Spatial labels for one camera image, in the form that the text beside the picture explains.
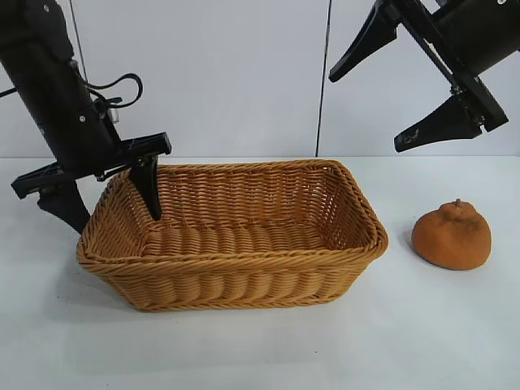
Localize woven wicker basket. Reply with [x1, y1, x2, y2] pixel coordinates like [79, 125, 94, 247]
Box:
[76, 159, 390, 313]

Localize wrinkled orange fruit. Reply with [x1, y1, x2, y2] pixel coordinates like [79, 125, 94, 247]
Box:
[411, 197, 492, 271]

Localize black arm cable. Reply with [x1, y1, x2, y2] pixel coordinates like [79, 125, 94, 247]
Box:
[87, 72, 144, 110]

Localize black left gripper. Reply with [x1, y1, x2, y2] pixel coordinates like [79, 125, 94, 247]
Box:
[0, 56, 172, 236]

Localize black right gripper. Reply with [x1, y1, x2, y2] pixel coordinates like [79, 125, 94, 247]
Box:
[327, 0, 520, 154]

